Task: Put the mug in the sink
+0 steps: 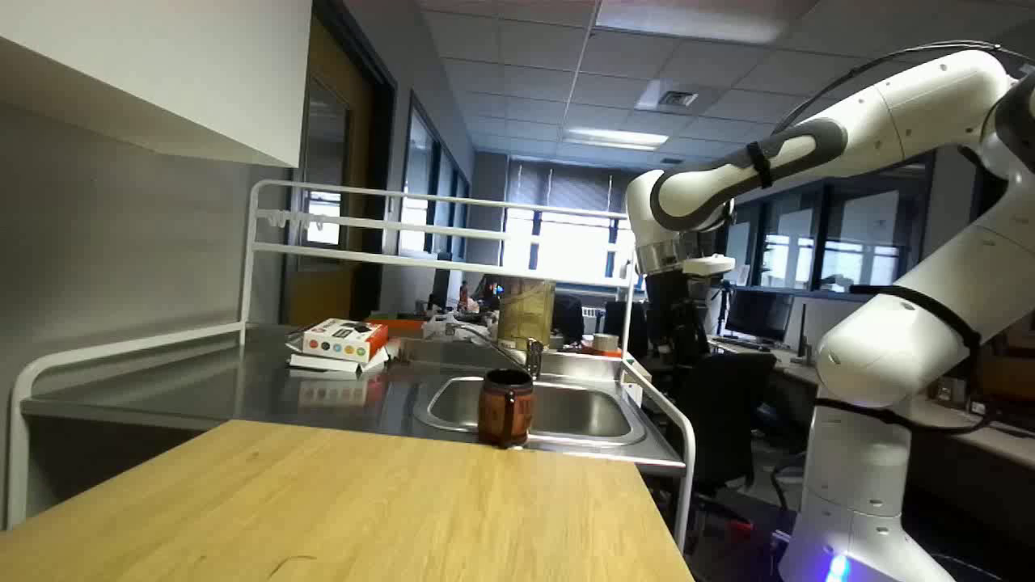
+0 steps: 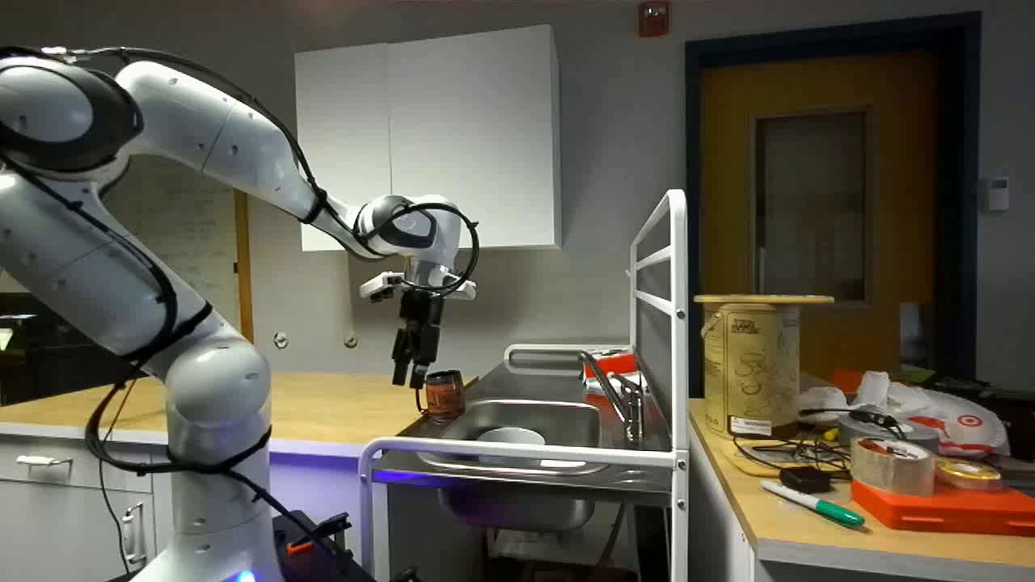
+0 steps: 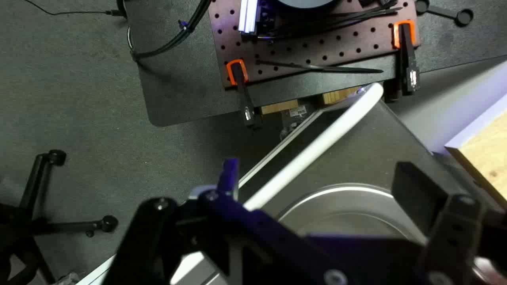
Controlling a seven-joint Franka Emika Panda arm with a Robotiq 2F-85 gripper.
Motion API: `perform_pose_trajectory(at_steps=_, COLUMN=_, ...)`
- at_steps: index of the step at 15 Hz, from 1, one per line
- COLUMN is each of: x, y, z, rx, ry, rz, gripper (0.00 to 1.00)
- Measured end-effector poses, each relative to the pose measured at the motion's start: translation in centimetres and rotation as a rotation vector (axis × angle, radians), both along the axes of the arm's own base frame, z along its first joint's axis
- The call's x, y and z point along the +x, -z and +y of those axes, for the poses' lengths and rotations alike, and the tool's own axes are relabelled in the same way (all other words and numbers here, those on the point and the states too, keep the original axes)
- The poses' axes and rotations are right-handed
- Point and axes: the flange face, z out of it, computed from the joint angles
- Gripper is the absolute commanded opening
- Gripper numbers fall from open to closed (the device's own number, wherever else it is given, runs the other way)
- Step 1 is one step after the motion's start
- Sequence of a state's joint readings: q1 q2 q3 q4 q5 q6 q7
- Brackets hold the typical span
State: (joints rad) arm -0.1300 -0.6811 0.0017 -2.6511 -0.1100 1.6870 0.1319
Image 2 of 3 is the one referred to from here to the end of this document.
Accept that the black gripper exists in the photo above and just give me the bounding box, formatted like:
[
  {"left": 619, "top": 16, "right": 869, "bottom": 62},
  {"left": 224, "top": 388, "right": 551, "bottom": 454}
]
[{"left": 387, "top": 282, "right": 449, "bottom": 394}]

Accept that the brown mug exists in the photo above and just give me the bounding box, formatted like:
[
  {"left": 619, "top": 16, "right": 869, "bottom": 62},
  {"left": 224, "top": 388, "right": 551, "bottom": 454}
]
[{"left": 420, "top": 368, "right": 469, "bottom": 420}]

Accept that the white bowl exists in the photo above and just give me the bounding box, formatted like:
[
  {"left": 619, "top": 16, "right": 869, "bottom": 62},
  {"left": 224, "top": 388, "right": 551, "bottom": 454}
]
[{"left": 472, "top": 422, "right": 551, "bottom": 454}]

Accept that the black device orange button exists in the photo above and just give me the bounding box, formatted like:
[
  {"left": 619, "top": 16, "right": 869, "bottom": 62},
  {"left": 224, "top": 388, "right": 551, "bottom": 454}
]
[{"left": 269, "top": 506, "right": 374, "bottom": 582}]

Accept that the red and white box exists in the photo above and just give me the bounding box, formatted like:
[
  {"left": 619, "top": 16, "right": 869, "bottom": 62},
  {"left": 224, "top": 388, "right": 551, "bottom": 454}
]
[{"left": 580, "top": 350, "right": 652, "bottom": 412}]

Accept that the white base cabinet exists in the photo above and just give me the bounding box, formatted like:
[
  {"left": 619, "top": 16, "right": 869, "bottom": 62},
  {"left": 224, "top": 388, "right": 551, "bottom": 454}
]
[{"left": 0, "top": 420, "right": 371, "bottom": 582}]

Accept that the white table wooden top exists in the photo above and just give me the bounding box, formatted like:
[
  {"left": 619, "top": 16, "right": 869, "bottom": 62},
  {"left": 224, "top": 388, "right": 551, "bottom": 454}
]
[{"left": 684, "top": 398, "right": 1035, "bottom": 582}]

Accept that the small black box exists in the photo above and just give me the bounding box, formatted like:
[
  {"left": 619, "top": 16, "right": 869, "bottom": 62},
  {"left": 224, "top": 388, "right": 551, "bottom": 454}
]
[{"left": 777, "top": 461, "right": 838, "bottom": 497}]

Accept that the green marker pen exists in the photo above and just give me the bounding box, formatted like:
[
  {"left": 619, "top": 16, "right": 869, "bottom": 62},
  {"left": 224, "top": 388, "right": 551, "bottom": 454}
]
[{"left": 757, "top": 478, "right": 869, "bottom": 534}]

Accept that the red fire alarm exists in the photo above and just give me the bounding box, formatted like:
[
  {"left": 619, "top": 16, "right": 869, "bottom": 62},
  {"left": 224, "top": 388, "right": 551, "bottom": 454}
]
[{"left": 635, "top": 0, "right": 675, "bottom": 42}]

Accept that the clear packing tape roll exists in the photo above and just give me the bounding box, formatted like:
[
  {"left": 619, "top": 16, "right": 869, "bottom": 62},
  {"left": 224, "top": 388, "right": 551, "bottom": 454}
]
[{"left": 846, "top": 432, "right": 941, "bottom": 501}]

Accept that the white plastic bag red logo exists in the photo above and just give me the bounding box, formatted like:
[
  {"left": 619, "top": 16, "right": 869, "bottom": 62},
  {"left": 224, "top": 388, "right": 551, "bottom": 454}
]
[{"left": 846, "top": 368, "right": 1014, "bottom": 461}]

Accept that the flat orange box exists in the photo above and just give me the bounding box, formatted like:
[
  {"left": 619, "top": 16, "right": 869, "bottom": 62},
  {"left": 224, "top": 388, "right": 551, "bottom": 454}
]
[{"left": 846, "top": 475, "right": 1035, "bottom": 539}]

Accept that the round metal tin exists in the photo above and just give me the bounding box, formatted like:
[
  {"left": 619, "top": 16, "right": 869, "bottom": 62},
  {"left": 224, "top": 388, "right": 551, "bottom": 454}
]
[{"left": 931, "top": 455, "right": 1006, "bottom": 497}]

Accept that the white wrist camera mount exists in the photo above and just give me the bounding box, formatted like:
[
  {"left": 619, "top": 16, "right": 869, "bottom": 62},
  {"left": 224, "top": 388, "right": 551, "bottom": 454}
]
[{"left": 355, "top": 269, "right": 479, "bottom": 307}]

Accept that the steel sink unit white frame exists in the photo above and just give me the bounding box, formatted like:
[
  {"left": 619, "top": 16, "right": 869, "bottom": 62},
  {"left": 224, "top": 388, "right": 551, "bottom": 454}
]
[{"left": 360, "top": 188, "right": 695, "bottom": 582}]

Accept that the white wall cabinet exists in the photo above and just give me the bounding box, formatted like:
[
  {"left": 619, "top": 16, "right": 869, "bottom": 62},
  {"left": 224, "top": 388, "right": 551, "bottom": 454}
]
[{"left": 293, "top": 24, "right": 566, "bottom": 255}]

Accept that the silver cabinet door handle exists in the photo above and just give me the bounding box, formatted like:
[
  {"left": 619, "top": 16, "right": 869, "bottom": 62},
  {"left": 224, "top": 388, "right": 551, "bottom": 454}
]
[{"left": 115, "top": 501, "right": 149, "bottom": 572}]

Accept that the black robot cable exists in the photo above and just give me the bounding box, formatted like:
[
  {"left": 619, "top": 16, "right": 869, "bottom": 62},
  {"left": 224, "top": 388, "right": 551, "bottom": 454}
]
[{"left": 82, "top": 353, "right": 360, "bottom": 582}]

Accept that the silver drawer handle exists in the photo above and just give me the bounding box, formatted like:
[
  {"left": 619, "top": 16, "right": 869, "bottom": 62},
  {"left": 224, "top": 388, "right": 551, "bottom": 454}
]
[{"left": 13, "top": 454, "right": 77, "bottom": 484}]

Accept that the tangle of wires and tools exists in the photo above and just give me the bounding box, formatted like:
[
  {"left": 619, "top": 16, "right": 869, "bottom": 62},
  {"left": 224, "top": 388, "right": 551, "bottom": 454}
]
[{"left": 726, "top": 420, "right": 868, "bottom": 478}]

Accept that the wooden door dark frame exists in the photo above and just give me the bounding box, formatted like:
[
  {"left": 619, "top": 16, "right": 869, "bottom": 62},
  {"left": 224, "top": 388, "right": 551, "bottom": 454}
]
[{"left": 683, "top": 9, "right": 987, "bottom": 402}]

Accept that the white wall thermostat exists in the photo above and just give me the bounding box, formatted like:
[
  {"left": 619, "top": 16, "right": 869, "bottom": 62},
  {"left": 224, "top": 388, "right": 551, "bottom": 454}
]
[{"left": 978, "top": 174, "right": 1014, "bottom": 215}]

